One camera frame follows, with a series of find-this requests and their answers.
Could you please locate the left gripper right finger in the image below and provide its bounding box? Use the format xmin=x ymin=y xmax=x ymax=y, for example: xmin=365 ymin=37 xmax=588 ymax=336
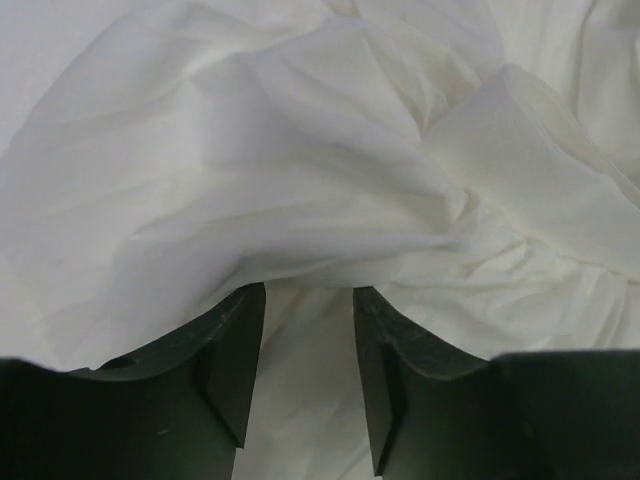
xmin=353 ymin=287 xmax=639 ymax=479

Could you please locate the white skirt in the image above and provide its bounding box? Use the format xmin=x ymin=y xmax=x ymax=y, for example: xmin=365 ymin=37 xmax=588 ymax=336
xmin=1 ymin=1 xmax=639 ymax=479

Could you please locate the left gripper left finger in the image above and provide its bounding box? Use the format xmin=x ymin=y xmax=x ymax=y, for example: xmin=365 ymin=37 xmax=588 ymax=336
xmin=1 ymin=284 xmax=266 ymax=479

